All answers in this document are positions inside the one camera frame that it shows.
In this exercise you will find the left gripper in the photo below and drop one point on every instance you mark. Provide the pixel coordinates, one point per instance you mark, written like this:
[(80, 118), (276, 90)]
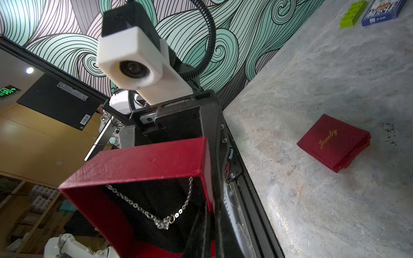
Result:
[(197, 117)]

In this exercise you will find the red jewelry box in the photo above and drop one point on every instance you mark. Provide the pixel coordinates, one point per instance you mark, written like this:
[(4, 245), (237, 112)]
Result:
[(175, 159)]

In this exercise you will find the red jewelry box lid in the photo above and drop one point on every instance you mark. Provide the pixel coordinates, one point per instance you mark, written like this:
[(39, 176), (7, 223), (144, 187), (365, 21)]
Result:
[(334, 143)]

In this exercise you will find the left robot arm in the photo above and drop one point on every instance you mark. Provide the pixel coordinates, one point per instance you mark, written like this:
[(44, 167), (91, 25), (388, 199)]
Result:
[(196, 41)]

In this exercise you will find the green small block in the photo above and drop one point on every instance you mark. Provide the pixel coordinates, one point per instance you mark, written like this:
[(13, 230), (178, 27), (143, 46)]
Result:
[(353, 14)]

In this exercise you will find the green exit sign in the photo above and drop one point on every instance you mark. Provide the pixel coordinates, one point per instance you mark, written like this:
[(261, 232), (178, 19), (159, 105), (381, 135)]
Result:
[(8, 91)]

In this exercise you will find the small card pack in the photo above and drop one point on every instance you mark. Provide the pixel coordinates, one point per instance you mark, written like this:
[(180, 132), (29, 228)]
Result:
[(382, 10)]

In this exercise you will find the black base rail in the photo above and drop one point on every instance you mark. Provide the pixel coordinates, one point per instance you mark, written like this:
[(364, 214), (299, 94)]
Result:
[(252, 227)]

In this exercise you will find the black wall panel outside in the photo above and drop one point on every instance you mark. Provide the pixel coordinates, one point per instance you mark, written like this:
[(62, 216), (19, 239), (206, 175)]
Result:
[(59, 101)]

